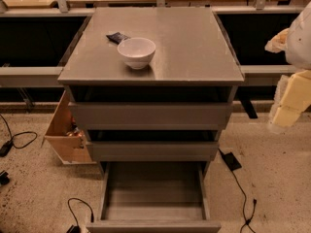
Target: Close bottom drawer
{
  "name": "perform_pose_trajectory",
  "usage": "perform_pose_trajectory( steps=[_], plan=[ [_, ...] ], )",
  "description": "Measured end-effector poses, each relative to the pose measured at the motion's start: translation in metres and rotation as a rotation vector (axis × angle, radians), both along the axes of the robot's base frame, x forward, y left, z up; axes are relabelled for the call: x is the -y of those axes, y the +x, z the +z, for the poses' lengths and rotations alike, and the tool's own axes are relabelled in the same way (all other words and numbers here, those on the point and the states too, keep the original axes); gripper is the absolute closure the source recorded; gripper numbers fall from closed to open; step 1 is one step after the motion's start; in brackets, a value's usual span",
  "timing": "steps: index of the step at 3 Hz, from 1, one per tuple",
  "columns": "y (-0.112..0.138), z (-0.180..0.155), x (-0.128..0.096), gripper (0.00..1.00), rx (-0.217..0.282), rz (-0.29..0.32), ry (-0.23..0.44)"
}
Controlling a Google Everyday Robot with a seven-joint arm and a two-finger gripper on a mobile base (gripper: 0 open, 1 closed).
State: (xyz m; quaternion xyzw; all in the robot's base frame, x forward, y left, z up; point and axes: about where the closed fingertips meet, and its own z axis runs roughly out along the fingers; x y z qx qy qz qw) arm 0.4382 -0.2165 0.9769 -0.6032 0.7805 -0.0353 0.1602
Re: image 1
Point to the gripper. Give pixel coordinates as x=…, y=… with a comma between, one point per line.
x=300, y=43

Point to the grey bottom drawer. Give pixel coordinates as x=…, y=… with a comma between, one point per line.
x=153, y=197

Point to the grey drawer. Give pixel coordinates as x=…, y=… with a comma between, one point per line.
x=152, y=145
x=151, y=107
x=153, y=197

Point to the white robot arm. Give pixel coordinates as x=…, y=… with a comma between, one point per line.
x=298, y=49

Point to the grey drawer cabinet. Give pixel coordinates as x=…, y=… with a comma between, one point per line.
x=152, y=84

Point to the grey top drawer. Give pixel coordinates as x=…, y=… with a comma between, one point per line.
x=151, y=107

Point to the grey middle drawer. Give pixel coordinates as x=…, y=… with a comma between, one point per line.
x=152, y=145

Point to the black power adapter right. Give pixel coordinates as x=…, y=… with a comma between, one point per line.
x=231, y=161

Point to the white ceramic bowl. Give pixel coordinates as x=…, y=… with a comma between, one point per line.
x=136, y=52

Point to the dark blue snack packet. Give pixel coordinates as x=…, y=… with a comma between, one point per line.
x=117, y=37

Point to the wooden box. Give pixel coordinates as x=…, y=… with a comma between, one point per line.
x=69, y=144

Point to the black adapter far left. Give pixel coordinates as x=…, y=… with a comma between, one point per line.
x=4, y=178

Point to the grey metal rail frame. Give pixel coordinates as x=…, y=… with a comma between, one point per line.
x=29, y=75

